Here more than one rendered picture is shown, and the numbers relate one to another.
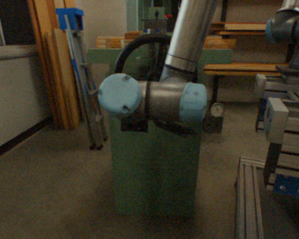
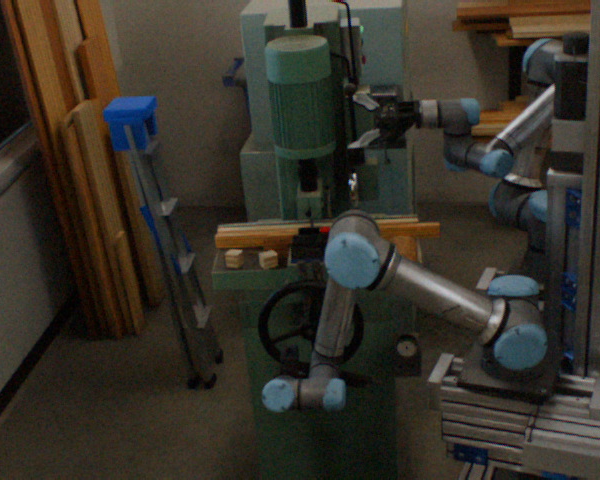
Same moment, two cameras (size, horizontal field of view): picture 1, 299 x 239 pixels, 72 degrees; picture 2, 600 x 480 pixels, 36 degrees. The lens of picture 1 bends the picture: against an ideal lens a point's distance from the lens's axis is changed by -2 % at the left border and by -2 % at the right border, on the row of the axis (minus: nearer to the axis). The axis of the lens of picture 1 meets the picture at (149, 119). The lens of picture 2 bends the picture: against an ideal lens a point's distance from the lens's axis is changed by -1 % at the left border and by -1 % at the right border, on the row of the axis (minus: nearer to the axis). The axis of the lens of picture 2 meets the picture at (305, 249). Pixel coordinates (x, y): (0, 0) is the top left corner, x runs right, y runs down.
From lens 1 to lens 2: 1.90 m
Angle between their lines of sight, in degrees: 6
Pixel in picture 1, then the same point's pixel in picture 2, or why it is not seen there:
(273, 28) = (497, 207)
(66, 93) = (114, 252)
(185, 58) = (331, 348)
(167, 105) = (313, 402)
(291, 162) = (454, 429)
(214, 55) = not seen: hidden behind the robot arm
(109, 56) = (243, 280)
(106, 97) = (268, 401)
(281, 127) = (437, 396)
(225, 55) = not seen: hidden behind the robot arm
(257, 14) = not seen: outside the picture
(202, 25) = (342, 323)
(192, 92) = (332, 391)
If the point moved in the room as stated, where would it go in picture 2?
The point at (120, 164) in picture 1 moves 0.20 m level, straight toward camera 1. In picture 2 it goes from (269, 428) to (277, 469)
